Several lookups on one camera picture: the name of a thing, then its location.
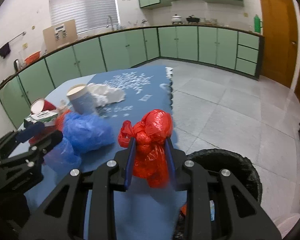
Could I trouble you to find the black lined trash bin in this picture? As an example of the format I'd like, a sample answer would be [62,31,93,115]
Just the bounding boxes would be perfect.
[174,149,263,240]

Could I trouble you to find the white paper cup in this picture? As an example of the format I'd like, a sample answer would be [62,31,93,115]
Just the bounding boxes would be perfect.
[66,84,97,115]

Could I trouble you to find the metal towel rail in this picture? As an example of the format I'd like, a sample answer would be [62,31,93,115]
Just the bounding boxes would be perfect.
[0,31,26,53]

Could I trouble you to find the dark hanging towel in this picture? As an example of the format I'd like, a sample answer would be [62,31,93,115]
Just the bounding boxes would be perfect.
[0,42,11,58]

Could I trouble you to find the green lower kitchen cabinets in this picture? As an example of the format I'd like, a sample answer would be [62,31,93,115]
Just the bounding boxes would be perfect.
[0,26,265,130]

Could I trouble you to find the red plastic bag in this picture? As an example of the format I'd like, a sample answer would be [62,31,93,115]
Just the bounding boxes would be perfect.
[118,109,173,188]

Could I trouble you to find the green and white carton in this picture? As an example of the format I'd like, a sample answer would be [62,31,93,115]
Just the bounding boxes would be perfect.
[24,110,59,128]

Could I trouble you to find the blue printed tablecloth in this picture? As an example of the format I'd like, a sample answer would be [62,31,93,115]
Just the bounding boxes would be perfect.
[17,65,188,240]

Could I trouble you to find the wooden door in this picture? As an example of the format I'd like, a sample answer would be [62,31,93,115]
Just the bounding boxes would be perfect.
[256,0,300,89]

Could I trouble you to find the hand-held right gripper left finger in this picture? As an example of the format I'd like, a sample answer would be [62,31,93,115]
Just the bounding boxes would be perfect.
[20,137,138,240]

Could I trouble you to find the white window blind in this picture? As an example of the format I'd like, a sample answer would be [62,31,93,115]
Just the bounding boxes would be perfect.
[49,0,119,34]

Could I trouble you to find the white tissue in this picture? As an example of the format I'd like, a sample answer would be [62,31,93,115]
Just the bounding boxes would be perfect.
[86,82,126,107]

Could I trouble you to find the small cardboard box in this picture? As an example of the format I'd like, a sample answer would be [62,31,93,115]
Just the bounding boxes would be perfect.
[42,19,78,52]

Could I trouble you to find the green thermos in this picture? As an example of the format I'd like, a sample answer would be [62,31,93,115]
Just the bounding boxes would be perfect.
[253,15,262,33]

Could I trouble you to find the red paper cup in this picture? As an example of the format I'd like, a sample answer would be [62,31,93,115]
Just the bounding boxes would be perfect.
[30,98,57,115]

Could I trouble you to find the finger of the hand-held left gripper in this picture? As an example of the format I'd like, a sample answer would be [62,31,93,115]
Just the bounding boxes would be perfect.
[0,123,45,159]
[0,130,64,168]

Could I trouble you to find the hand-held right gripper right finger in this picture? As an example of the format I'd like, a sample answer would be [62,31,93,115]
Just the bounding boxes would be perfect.
[164,137,283,240]

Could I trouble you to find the orange plastic bag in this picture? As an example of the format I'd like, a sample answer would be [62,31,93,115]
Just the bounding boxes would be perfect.
[55,108,72,130]

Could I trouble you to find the orange basin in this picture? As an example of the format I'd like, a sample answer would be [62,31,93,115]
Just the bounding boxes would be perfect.
[24,51,41,64]

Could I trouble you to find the blue plastic bag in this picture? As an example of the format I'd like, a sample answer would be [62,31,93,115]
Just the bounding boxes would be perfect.
[44,112,115,173]

